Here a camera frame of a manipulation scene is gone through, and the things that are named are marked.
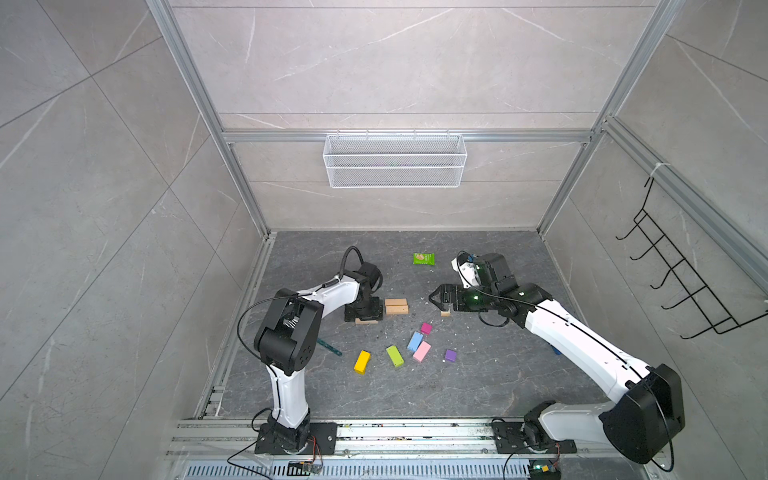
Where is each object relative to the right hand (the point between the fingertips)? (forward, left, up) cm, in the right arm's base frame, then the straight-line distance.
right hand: (441, 295), depth 80 cm
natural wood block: (+8, +12, -17) cm, 23 cm away
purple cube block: (-10, -4, -18) cm, 21 cm away
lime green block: (-10, +13, -17) cm, 23 cm away
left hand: (+5, +21, -16) cm, 27 cm away
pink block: (-9, +5, -17) cm, 20 cm away
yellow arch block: (-12, +23, -15) cm, 30 cm away
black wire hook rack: (-16, -52, +15) cm, 56 cm away
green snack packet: (+27, +1, -17) cm, 32 cm away
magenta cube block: (-1, +3, -17) cm, 18 cm away
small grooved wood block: (+3, -4, -17) cm, 18 cm away
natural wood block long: (+1, +24, -15) cm, 29 cm away
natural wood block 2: (+5, +12, -16) cm, 21 cm away
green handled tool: (-7, +33, -17) cm, 38 cm away
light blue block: (-6, +7, -17) cm, 19 cm away
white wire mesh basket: (+47, +12, +12) cm, 50 cm away
